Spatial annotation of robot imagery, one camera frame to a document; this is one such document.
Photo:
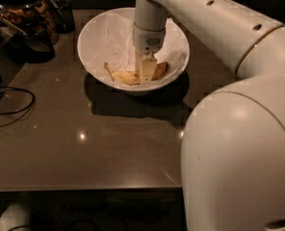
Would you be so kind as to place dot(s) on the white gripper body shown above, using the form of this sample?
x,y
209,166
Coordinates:
x,y
147,39

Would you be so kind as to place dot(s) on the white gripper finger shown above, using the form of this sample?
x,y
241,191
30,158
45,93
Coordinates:
x,y
138,59

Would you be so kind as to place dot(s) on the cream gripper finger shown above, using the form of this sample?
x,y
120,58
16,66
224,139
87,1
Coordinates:
x,y
148,67

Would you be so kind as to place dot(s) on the spotted yellow banana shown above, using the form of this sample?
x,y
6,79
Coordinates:
x,y
133,77

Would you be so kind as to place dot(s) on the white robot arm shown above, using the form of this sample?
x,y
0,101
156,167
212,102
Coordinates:
x,y
233,146

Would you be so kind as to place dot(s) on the white bowl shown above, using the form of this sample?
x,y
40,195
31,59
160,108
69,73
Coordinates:
x,y
87,41

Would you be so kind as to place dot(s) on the white paper liner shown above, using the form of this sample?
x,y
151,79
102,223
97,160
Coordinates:
x,y
115,47

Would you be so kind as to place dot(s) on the black mesh pen cup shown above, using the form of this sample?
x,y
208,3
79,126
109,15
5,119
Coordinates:
x,y
63,17

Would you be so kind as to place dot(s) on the black mug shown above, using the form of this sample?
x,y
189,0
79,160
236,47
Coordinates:
x,y
35,47

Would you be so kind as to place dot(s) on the glass snack jar black lid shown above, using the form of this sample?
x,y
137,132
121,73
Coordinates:
x,y
23,12

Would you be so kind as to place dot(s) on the white object under table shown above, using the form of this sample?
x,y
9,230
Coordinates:
x,y
15,218

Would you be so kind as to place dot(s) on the metal spoon handle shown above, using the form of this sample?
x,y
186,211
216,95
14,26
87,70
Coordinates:
x,y
12,26

